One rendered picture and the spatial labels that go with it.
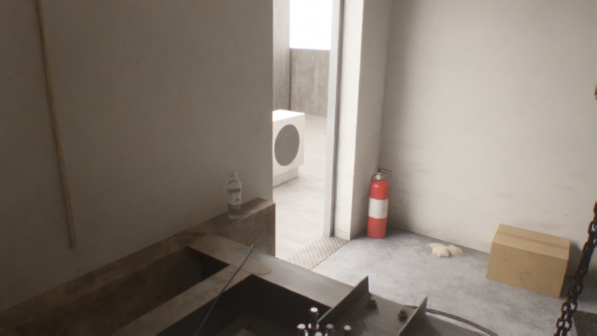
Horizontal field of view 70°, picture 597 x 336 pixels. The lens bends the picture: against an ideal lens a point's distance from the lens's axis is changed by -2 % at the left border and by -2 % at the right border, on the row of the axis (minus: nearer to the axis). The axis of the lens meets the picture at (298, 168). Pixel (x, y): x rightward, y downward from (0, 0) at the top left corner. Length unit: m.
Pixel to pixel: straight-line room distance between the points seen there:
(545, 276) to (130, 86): 2.47
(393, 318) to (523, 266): 1.70
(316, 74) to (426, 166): 4.90
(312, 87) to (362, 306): 6.79
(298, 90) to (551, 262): 6.07
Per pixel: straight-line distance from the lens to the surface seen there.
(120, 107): 1.62
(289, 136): 4.35
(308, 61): 8.01
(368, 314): 1.39
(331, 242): 3.23
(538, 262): 2.97
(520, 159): 3.15
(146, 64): 1.67
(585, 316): 1.16
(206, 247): 1.76
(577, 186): 3.15
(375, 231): 3.31
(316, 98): 7.97
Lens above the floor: 1.47
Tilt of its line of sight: 18 degrees down
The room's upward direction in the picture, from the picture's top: 1 degrees clockwise
